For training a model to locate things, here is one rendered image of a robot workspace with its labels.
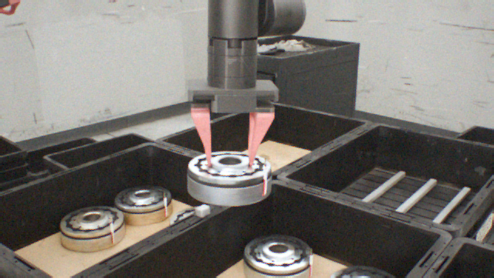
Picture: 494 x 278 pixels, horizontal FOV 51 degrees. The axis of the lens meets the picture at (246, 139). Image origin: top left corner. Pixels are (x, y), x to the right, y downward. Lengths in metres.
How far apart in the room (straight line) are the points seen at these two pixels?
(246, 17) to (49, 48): 3.34
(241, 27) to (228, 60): 0.04
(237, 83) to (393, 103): 3.69
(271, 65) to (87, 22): 2.10
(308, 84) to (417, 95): 1.94
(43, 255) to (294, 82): 1.54
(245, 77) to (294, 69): 1.62
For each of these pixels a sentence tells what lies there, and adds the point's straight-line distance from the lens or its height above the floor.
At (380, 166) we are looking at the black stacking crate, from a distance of 1.19.
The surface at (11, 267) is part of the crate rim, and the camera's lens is 0.69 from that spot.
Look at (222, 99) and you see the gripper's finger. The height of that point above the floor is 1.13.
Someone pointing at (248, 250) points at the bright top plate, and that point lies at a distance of 0.78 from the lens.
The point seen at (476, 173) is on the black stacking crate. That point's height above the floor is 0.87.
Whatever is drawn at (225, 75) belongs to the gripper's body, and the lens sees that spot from 0.57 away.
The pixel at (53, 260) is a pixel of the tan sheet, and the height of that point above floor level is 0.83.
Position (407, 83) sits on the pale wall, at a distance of 4.15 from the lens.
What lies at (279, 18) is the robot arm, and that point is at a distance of 0.61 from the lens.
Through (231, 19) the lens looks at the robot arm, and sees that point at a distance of 0.56.
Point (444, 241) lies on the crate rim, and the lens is 0.72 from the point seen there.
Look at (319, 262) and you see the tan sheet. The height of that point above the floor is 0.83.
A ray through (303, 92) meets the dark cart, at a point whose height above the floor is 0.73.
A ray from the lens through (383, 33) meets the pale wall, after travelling 4.20.
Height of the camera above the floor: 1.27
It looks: 19 degrees down
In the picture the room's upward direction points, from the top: straight up
